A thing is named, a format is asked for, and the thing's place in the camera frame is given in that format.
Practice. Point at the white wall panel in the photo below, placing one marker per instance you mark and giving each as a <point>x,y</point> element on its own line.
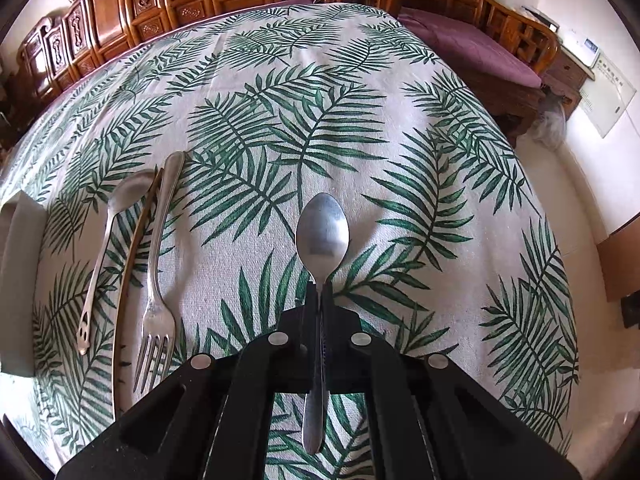
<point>607,95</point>

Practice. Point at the wooden side table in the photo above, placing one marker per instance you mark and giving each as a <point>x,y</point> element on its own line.
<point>565,72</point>

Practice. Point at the purple armchair cushion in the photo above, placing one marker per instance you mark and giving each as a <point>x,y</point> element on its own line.
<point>465,45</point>

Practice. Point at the wooden chopstick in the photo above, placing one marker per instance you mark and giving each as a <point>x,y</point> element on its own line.
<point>131,260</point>

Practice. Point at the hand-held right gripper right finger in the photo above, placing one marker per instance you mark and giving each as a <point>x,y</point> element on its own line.
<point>336,325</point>

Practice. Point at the carved wooden armchair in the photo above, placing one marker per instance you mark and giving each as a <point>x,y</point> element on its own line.
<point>520,35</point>

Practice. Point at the white device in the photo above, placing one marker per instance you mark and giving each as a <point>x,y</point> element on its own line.
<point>540,17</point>

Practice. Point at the grey metal tray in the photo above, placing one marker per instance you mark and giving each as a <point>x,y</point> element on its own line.
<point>20,285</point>

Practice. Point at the metal fork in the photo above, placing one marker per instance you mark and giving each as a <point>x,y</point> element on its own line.
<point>159,320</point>

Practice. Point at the purple sofa cushion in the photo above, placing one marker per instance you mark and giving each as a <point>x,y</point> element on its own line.
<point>290,2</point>

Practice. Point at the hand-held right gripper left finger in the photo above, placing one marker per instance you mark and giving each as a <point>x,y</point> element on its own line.
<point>307,320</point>

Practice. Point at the plain metal spoon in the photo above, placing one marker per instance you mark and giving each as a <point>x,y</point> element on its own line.
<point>322,235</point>

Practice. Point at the clear plastic bag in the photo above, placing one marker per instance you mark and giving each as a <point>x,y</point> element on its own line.
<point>550,120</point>

